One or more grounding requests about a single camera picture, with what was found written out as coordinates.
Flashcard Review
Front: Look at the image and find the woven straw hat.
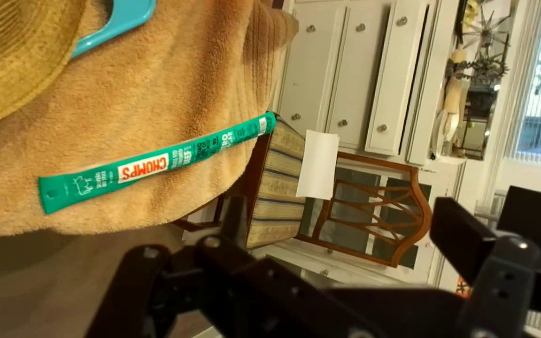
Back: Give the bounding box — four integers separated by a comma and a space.
0, 0, 86, 119

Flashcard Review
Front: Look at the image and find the wooden chair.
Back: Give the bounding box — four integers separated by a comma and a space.
175, 119, 434, 270

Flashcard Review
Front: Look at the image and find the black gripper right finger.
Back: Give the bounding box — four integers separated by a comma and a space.
430, 196, 541, 338

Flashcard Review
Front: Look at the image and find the blue plastic hanger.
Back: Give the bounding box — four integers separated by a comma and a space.
71, 0, 156, 57

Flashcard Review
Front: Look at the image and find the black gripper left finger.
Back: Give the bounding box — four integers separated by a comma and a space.
84, 193, 372, 338

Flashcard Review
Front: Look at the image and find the white paper tag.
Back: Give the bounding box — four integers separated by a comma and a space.
297, 129, 340, 200

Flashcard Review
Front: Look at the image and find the white cabinet with knobs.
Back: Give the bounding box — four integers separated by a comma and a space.
276, 0, 458, 164

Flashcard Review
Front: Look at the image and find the tan table cover cloth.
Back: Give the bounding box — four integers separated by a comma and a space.
0, 0, 299, 236

